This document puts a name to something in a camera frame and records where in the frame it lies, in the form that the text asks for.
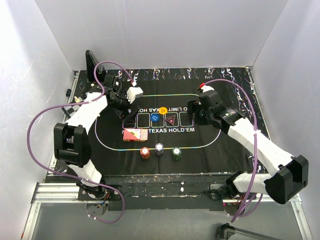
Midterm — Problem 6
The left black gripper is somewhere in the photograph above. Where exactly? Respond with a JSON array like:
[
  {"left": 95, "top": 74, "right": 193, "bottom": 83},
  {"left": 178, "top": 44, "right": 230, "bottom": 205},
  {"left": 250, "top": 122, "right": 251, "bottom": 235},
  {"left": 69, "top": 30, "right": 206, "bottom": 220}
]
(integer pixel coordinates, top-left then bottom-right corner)
[{"left": 108, "top": 90, "right": 140, "bottom": 124}]

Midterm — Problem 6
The triangular dealer button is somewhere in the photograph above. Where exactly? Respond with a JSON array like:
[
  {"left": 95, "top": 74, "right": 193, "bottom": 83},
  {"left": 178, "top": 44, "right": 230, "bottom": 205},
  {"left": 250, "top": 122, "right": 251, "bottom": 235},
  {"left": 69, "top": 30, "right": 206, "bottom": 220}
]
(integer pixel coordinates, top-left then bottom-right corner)
[{"left": 164, "top": 114, "right": 178, "bottom": 127}]

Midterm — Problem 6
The blue small blind button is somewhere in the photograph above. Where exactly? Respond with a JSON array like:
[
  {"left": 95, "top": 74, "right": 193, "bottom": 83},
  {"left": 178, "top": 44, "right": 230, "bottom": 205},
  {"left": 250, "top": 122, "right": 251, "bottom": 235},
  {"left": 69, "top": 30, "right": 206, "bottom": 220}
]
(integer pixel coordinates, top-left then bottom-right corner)
[{"left": 150, "top": 113, "right": 160, "bottom": 122}]

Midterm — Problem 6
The yellow big blind button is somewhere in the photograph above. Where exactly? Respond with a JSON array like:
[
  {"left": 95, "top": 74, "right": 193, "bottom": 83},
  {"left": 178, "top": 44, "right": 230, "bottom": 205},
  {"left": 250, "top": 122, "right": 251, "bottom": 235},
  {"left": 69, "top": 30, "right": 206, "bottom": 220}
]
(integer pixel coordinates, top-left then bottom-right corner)
[{"left": 158, "top": 107, "right": 168, "bottom": 115}]

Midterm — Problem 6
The red poker chip stack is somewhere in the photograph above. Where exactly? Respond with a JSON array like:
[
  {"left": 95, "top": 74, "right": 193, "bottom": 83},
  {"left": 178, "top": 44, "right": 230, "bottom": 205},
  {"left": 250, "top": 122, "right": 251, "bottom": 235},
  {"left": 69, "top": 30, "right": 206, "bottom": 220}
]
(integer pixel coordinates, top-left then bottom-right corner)
[{"left": 140, "top": 147, "right": 150, "bottom": 160}]

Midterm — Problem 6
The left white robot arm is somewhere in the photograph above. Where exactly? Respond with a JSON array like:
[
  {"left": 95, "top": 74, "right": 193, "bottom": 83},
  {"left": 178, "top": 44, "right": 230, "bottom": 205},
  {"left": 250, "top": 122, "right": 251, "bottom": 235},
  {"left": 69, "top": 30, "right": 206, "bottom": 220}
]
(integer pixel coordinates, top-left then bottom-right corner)
[{"left": 53, "top": 75, "right": 144, "bottom": 200}]

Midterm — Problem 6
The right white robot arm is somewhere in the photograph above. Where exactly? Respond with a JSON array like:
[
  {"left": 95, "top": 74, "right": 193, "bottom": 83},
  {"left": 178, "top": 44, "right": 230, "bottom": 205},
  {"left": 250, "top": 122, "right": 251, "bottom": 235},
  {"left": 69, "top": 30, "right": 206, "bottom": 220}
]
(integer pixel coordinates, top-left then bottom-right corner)
[{"left": 187, "top": 89, "right": 309, "bottom": 205}]

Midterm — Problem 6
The red playing card deck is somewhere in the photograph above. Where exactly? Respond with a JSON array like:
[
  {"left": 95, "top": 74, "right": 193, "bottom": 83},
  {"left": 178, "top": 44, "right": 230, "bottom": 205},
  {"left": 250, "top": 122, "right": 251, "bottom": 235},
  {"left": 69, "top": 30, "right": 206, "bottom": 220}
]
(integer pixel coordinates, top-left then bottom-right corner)
[{"left": 122, "top": 128, "right": 149, "bottom": 142}]

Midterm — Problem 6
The black poker felt mat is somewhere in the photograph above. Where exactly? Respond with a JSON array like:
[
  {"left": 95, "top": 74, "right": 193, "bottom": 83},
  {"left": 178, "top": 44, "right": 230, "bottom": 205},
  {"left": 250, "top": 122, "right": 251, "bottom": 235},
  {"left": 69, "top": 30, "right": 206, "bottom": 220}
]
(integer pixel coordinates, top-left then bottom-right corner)
[{"left": 92, "top": 80, "right": 253, "bottom": 176}]

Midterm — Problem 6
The green poker chip stack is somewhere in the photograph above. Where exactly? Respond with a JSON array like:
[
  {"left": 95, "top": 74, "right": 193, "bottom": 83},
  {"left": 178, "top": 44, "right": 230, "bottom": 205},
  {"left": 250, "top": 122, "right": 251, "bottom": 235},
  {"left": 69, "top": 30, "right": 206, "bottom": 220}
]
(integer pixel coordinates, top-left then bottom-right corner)
[{"left": 172, "top": 147, "right": 182, "bottom": 160}]

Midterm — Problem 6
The gold chess piece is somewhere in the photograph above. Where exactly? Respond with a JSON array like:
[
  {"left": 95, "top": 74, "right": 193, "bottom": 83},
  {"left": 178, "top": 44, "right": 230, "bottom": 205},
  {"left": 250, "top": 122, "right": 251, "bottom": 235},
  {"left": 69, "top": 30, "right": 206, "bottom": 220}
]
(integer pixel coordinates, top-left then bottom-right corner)
[{"left": 74, "top": 96, "right": 80, "bottom": 103}]

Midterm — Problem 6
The black white chessboard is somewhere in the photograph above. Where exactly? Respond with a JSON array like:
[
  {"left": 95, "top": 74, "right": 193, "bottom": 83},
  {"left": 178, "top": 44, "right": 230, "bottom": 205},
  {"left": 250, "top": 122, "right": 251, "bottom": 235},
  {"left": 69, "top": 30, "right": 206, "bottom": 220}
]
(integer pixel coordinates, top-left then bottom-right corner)
[{"left": 61, "top": 105, "right": 80, "bottom": 120}]

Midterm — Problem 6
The black card shoe stand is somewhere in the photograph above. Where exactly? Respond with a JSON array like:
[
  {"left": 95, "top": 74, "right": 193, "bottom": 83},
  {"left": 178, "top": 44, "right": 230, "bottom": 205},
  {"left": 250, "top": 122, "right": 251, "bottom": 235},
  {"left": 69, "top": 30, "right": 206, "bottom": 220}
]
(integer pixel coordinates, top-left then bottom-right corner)
[{"left": 85, "top": 50, "right": 107, "bottom": 83}]

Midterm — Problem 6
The black case corner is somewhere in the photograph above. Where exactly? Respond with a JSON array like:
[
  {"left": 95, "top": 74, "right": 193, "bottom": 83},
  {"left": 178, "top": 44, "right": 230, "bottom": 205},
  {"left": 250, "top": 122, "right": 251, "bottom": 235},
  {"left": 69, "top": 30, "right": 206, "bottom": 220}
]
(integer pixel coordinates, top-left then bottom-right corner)
[{"left": 215, "top": 223, "right": 277, "bottom": 240}]

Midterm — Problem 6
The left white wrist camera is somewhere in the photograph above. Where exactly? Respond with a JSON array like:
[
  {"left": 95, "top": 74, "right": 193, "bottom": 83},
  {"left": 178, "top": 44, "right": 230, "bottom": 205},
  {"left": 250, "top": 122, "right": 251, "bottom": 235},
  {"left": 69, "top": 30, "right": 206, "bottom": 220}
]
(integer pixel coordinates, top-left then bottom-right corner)
[{"left": 126, "top": 87, "right": 144, "bottom": 104}]

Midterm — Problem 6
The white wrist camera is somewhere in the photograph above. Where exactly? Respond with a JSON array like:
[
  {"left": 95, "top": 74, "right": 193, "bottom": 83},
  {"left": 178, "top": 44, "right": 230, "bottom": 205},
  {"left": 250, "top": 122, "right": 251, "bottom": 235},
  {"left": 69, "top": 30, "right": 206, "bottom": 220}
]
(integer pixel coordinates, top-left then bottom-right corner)
[
  {"left": 197, "top": 83, "right": 214, "bottom": 94},
  {"left": 126, "top": 87, "right": 144, "bottom": 104}
]

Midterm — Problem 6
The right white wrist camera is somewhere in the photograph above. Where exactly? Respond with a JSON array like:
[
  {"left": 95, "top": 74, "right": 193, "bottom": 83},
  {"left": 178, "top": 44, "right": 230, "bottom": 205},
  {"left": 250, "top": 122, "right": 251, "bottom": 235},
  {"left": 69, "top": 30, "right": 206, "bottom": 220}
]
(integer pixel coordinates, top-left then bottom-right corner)
[{"left": 197, "top": 83, "right": 214, "bottom": 94}]

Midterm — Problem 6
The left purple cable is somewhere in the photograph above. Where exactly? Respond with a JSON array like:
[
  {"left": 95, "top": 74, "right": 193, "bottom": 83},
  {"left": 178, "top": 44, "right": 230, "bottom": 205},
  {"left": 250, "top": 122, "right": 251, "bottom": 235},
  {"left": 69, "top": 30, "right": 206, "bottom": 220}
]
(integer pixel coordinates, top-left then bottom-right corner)
[{"left": 26, "top": 61, "right": 138, "bottom": 224}]

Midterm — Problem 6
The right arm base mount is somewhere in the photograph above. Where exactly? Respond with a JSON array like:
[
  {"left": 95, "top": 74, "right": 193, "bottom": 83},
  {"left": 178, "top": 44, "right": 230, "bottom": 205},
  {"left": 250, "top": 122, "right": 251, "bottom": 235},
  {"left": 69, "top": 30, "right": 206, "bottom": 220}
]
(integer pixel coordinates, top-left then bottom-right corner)
[{"left": 201, "top": 184, "right": 245, "bottom": 215}]

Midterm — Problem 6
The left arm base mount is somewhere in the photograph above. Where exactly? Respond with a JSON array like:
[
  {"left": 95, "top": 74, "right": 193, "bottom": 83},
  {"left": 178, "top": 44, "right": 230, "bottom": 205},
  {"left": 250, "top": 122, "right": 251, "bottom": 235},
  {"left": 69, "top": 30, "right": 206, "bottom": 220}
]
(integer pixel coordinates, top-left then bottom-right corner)
[{"left": 76, "top": 182, "right": 123, "bottom": 218}]

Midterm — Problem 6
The aluminium front rail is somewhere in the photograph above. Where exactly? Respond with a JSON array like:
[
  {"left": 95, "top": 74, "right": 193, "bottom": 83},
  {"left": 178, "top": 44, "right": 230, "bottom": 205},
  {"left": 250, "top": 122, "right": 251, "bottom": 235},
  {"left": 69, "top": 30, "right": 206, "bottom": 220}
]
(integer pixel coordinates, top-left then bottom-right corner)
[{"left": 21, "top": 183, "right": 313, "bottom": 240}]

